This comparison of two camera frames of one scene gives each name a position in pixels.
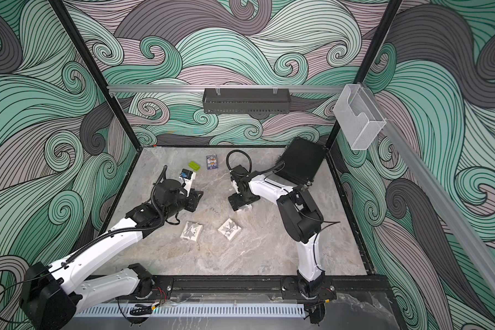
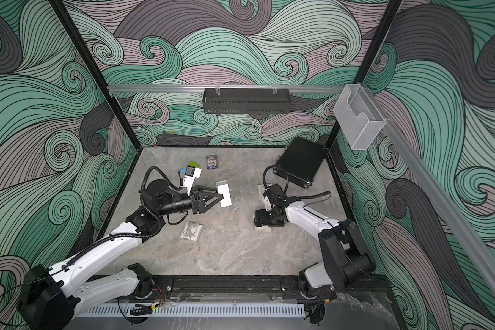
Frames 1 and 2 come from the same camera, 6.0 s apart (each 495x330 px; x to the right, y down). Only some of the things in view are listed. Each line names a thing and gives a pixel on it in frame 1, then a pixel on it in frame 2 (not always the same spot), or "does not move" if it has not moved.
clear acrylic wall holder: [357, 117] does not move
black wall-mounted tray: [247, 100] does not move
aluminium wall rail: [220, 89] does not move
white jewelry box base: [245, 207] to [263, 228]
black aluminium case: [301, 161] does not move
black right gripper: [236, 201] to [261, 218]
